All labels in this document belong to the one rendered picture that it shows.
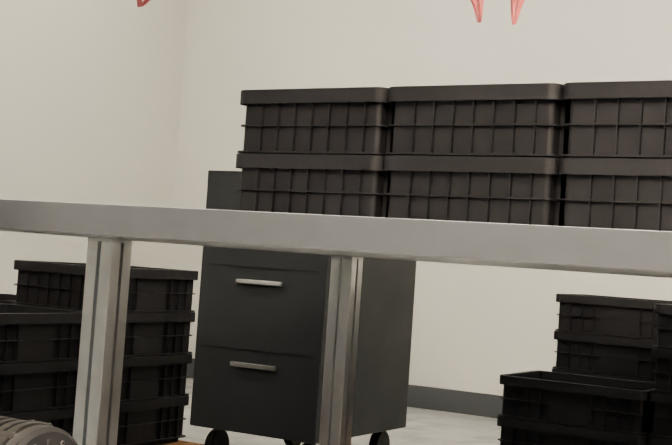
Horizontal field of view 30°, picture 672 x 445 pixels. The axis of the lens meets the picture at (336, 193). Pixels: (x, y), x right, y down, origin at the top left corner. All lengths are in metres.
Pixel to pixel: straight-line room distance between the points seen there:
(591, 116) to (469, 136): 0.20
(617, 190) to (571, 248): 0.52
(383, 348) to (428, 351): 1.77
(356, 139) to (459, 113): 0.19
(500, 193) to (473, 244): 0.56
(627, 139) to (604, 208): 0.10
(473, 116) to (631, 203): 0.28
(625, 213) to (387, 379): 2.35
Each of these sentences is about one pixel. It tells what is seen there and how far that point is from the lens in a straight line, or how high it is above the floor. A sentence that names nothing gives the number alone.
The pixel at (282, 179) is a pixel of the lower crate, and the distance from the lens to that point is 2.11.
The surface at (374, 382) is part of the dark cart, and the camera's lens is 4.00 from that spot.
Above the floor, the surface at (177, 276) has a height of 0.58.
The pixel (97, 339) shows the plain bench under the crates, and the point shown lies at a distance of 2.37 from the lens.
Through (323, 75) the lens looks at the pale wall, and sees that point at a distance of 6.16.
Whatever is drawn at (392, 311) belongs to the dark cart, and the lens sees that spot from 4.07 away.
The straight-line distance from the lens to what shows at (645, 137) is 1.82.
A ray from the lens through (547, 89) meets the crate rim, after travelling 1.88.
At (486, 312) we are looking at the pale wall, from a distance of 5.68.
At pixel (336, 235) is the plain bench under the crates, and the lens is 1.42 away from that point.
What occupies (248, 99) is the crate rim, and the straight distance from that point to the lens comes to 2.16.
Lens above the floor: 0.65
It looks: 3 degrees up
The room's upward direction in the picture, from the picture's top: 4 degrees clockwise
